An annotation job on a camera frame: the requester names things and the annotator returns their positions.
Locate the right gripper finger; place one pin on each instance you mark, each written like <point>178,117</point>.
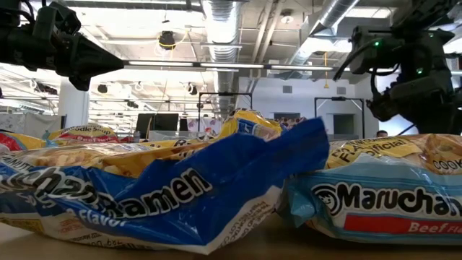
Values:
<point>411,121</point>
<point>440,121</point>

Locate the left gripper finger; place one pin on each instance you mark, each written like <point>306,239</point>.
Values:
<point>86,61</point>

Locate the light-blue beef ramen pack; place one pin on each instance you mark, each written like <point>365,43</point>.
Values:
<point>379,169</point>
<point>21,141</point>

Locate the red beef ramen pack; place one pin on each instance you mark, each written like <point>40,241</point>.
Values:
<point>83,131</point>

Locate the blue soy sauce ramen pack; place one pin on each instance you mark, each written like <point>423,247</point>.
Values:
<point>216,187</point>
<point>234,126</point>

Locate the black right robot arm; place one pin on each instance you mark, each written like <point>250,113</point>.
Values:
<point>426,14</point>

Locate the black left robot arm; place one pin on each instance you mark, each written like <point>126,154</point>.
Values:
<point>14,43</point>

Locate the black hanging spotlight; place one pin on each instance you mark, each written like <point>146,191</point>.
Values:
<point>192,89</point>
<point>103,88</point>

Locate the person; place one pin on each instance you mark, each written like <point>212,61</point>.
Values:
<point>382,133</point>

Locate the white pillar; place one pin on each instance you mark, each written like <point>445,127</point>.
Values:
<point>74,108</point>

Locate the grey partition screen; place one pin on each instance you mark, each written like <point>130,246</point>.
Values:
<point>32,124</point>

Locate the black ceiling device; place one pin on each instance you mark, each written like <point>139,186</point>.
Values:
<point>166,39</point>

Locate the black computer monitor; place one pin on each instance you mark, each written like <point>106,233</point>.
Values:
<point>145,124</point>
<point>166,122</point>

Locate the dotted patterned fabric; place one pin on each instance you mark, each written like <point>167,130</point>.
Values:
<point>290,122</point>

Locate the long linear ceiling light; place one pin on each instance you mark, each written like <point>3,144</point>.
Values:
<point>231,65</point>

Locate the round ceiling fixture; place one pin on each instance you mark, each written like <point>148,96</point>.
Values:
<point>287,17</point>

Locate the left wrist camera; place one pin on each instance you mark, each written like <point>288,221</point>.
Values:
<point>57,18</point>

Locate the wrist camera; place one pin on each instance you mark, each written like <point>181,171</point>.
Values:
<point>57,18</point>
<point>364,50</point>

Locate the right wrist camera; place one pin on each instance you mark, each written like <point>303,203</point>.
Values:
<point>364,50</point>

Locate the black metal rig frame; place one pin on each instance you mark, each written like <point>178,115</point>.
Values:
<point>339,98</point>
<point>225,94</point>

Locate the square wall vent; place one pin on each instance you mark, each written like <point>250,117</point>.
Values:
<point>287,89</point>
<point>341,90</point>

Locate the narrow silver air duct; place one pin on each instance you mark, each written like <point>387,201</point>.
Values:
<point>325,18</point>

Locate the wide silver air duct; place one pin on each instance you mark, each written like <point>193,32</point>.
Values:
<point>222,36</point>

